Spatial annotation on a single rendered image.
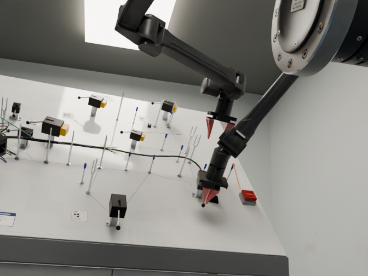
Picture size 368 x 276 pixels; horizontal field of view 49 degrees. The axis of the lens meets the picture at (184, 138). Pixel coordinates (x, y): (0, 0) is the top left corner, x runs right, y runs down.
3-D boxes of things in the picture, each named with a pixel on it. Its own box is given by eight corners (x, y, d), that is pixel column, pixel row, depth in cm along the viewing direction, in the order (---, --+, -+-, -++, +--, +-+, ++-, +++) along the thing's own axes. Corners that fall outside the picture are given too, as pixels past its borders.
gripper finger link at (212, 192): (191, 195, 144) (200, 172, 140) (211, 200, 144) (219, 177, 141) (193, 205, 137) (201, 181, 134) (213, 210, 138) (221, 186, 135)
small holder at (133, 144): (119, 138, 173) (122, 124, 169) (139, 145, 173) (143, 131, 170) (116, 143, 169) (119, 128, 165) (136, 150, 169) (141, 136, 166)
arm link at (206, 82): (242, 95, 138) (244, 73, 141) (211, 86, 134) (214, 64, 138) (228, 108, 148) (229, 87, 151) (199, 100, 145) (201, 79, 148)
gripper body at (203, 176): (196, 174, 141) (202, 156, 138) (224, 182, 142) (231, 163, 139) (197, 183, 134) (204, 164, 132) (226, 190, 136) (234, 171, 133)
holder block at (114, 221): (105, 245, 120) (112, 220, 115) (105, 216, 130) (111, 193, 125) (121, 246, 121) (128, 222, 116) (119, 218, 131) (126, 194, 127)
